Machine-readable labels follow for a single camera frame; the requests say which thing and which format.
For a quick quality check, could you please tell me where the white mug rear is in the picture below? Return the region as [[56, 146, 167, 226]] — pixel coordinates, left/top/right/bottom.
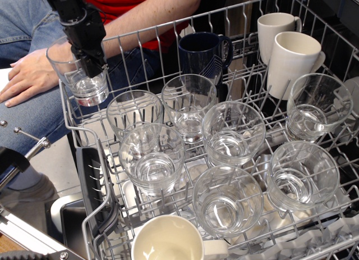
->
[[257, 12, 302, 65]]

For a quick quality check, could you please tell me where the white mug front tilted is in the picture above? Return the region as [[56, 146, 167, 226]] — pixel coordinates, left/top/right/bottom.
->
[[267, 31, 326, 100]]

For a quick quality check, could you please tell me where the person's bare forearm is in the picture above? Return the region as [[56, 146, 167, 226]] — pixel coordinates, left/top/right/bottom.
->
[[103, 0, 201, 58]]

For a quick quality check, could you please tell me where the person's bare hand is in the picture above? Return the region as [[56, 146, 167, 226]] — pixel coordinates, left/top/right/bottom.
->
[[1, 48, 59, 107]]

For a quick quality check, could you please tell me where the cream mug bottom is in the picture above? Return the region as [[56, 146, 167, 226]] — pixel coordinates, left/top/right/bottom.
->
[[131, 215, 229, 259]]

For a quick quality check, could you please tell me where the grey wire dishwasher rack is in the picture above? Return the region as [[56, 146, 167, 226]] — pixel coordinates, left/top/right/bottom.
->
[[61, 0, 358, 259]]

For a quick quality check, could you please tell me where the clear glass cup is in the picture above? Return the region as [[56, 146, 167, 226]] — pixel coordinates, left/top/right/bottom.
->
[[192, 166, 264, 238], [46, 37, 109, 107], [161, 74, 217, 144], [286, 73, 353, 142], [202, 101, 266, 166], [119, 123, 185, 197], [266, 141, 340, 211]]

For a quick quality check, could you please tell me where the dark grey rack handle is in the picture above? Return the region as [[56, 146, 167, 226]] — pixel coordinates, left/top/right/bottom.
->
[[76, 147, 118, 238]]

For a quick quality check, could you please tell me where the dark blue ceramic mug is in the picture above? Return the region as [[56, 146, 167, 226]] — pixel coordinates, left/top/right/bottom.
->
[[178, 32, 233, 85]]

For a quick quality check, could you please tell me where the clear glass cup second row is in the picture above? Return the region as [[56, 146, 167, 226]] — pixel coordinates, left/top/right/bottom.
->
[[107, 90, 164, 141]]

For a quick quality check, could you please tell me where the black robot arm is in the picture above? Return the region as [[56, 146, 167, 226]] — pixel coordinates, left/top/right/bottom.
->
[[47, 0, 107, 78]]

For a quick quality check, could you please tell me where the grey shoe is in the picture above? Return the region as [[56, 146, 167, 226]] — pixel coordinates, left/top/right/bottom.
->
[[1, 175, 57, 206]]

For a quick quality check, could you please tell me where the metal clamp with black knob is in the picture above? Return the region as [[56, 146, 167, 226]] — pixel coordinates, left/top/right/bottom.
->
[[1, 127, 52, 190]]

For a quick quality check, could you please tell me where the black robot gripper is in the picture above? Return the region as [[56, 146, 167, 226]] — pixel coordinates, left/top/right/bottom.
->
[[60, 6, 108, 78]]

